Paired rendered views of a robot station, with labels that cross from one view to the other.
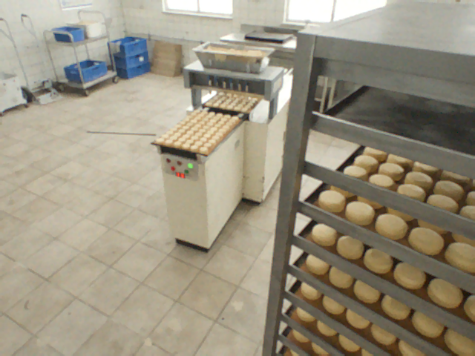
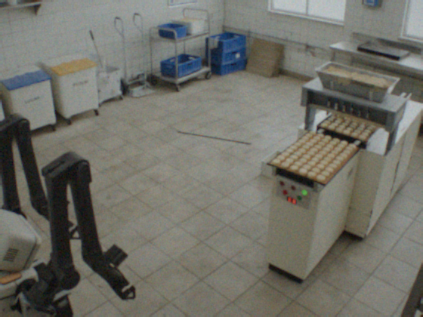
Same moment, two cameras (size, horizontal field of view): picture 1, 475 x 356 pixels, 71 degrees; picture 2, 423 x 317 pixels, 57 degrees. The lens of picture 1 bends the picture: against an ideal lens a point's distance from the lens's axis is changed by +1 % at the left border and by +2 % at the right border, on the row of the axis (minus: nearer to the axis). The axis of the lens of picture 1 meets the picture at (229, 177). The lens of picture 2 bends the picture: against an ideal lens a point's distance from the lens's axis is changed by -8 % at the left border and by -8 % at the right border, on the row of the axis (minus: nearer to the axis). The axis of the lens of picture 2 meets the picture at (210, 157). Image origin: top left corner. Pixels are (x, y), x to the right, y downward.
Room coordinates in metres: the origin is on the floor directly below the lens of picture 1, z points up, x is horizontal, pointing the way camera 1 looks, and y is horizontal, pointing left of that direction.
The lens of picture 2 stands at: (-0.34, 0.24, 2.21)
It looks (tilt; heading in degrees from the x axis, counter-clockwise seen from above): 30 degrees down; 16
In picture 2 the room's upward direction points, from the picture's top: straight up
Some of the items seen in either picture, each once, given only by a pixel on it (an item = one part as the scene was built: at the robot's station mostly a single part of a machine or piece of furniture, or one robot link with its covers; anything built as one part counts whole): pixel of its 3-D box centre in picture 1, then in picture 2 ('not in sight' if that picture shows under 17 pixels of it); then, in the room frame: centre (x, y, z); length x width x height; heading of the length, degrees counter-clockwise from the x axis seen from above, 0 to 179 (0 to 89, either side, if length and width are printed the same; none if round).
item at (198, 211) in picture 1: (207, 179); (313, 206); (2.15, 0.17, 0.45); 0.70 x 0.34 x 0.90; 157
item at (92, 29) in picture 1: (84, 29); (187, 25); (5.75, 2.32, 0.90); 0.44 x 0.36 x 0.20; 70
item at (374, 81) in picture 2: (234, 55); (356, 79); (2.61, -0.03, 1.28); 0.54 x 0.27 x 0.06; 67
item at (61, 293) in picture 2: not in sight; (41, 291); (0.50, 1.17, 0.99); 0.28 x 0.16 x 0.22; 61
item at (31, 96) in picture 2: not in sight; (26, 103); (3.45, 3.69, 0.38); 0.64 x 0.54 x 0.77; 60
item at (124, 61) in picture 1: (130, 57); (225, 53); (6.38, 1.87, 0.30); 0.60 x 0.40 x 0.20; 151
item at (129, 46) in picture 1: (128, 46); (226, 41); (6.38, 1.87, 0.50); 0.60 x 0.40 x 0.20; 153
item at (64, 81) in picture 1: (82, 53); (180, 47); (5.59, 2.38, 0.57); 0.85 x 0.58 x 1.13; 158
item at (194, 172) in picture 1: (181, 167); (294, 192); (1.82, 0.31, 0.77); 0.24 x 0.04 x 0.14; 67
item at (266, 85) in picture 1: (233, 89); (351, 113); (2.62, -0.03, 1.01); 0.72 x 0.33 x 0.34; 67
